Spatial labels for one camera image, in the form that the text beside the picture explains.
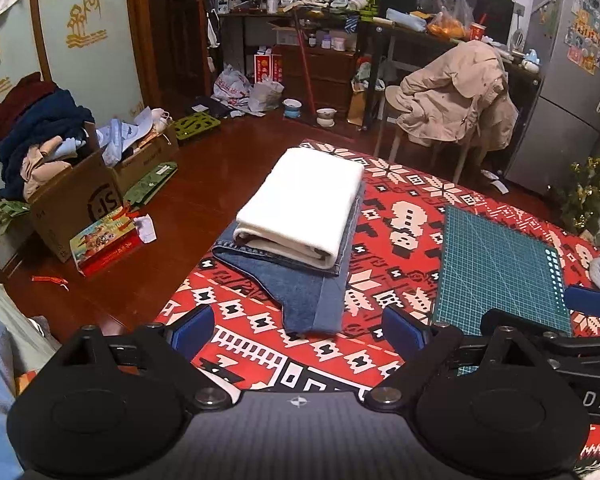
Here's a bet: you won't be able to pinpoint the folded blue jeans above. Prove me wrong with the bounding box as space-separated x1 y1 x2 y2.
212 185 365 335

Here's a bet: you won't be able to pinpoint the small christmas tree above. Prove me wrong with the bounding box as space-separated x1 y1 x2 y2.
557 155 600 234

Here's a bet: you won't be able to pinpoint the red christmas pattern blanket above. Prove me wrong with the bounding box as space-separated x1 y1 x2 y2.
157 140 599 394

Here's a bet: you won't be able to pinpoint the cardboard box of clothes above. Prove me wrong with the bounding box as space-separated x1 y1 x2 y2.
0 72 122 261

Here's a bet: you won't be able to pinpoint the grey refrigerator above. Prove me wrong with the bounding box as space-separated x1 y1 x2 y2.
504 0 600 195

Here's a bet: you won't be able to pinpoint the green cutting mat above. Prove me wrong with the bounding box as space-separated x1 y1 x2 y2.
431 206 572 336

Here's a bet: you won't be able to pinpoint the white leg chair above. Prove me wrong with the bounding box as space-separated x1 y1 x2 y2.
373 86 479 184

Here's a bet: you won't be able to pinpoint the beige jacket on chair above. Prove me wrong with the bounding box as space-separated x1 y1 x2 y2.
385 40 518 152

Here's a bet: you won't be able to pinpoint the cluttered dark desk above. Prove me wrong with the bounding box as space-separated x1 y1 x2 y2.
199 0 544 134

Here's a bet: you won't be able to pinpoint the white knit sweater vest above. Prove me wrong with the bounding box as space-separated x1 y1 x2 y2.
233 148 364 271

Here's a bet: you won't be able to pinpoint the red printed flat box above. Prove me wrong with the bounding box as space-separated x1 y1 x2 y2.
70 206 157 278

